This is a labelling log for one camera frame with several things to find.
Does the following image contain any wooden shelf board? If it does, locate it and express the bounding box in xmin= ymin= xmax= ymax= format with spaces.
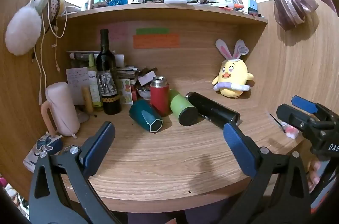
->
xmin=64 ymin=2 xmax=268 ymax=26

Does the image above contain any dark wine bottle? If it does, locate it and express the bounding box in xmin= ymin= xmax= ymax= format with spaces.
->
xmin=96 ymin=28 xmax=122 ymax=115

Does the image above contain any printed tissue pack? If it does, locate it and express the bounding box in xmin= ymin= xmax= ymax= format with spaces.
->
xmin=22 ymin=132 xmax=64 ymax=171

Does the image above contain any person's right hand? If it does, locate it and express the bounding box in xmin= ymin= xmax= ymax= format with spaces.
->
xmin=308 ymin=160 xmax=322 ymax=194

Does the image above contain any yellow tube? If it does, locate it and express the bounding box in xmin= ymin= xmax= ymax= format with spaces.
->
xmin=82 ymin=86 xmax=94 ymax=114

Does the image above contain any thin black pen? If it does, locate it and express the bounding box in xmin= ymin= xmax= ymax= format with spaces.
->
xmin=269 ymin=113 xmax=286 ymax=133

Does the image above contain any white earphone cable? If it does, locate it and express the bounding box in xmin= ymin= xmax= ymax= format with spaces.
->
xmin=30 ymin=0 xmax=70 ymax=105

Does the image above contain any white handwritten note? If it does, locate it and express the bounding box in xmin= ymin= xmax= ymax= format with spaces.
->
xmin=66 ymin=67 xmax=90 ymax=106

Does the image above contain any pink sticky note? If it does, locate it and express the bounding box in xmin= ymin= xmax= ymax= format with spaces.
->
xmin=100 ymin=23 xmax=134 ymax=42

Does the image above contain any yellow chick plush toy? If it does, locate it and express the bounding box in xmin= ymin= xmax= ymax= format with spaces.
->
xmin=212 ymin=39 xmax=255 ymax=99

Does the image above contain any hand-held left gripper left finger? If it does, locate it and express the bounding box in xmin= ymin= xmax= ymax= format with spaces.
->
xmin=29 ymin=121 xmax=123 ymax=224

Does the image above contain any pink cylindrical speaker with handle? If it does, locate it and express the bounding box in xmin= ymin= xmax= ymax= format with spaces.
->
xmin=40 ymin=82 xmax=81 ymax=138

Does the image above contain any green sticky note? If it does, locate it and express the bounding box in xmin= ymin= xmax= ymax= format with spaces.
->
xmin=136 ymin=27 xmax=169 ymax=35

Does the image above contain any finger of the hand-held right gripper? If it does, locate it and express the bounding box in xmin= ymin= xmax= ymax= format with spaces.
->
xmin=291 ymin=95 xmax=339 ymax=121
xmin=276 ymin=104 xmax=317 ymax=136

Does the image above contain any white fluffy bunny headband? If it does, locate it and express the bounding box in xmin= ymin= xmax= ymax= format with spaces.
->
xmin=5 ymin=0 xmax=57 ymax=56

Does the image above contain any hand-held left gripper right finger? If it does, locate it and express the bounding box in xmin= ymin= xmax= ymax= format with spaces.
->
xmin=223 ymin=122 xmax=312 ymax=224

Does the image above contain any pink white small eraser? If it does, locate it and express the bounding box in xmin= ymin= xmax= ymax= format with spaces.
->
xmin=285 ymin=127 xmax=299 ymax=139

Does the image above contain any stack of small books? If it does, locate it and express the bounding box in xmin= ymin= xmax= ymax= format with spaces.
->
xmin=117 ymin=66 xmax=139 ymax=79

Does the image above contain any black tumbler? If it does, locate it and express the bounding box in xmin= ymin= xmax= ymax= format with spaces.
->
xmin=185 ymin=92 xmax=241 ymax=129

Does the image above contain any red thermos bottle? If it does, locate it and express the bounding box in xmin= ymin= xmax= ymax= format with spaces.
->
xmin=150 ymin=76 xmax=170 ymax=117

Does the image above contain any white bowl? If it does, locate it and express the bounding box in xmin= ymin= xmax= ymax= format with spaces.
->
xmin=136 ymin=86 xmax=151 ymax=100

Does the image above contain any teal hexagonal cup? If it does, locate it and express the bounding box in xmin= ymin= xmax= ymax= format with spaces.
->
xmin=129 ymin=99 xmax=163 ymax=133

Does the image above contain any polka dot headband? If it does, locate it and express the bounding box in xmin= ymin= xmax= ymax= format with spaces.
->
xmin=47 ymin=0 xmax=67 ymax=28

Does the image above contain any fruit sticker sheet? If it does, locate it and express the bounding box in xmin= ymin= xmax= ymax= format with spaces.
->
xmin=119 ymin=78 xmax=133 ymax=105

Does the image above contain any green spray bottle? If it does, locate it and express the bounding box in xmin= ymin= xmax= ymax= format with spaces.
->
xmin=87 ymin=54 xmax=104 ymax=108

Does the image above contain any green cup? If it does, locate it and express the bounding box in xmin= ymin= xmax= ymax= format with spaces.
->
xmin=168 ymin=89 xmax=198 ymax=127

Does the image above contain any orange sticky note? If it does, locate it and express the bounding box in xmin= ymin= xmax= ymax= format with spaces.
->
xmin=133 ymin=34 xmax=180 ymax=49

